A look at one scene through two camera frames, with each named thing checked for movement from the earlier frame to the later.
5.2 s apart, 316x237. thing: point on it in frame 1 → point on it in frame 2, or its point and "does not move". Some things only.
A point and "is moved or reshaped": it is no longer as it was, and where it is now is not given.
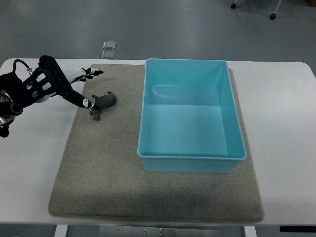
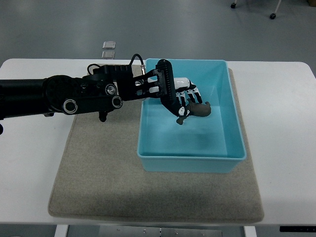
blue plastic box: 190,120 does not move
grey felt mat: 100,177 does not move
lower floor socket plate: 108,55 does not move
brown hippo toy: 101,102 is moved or reshaped
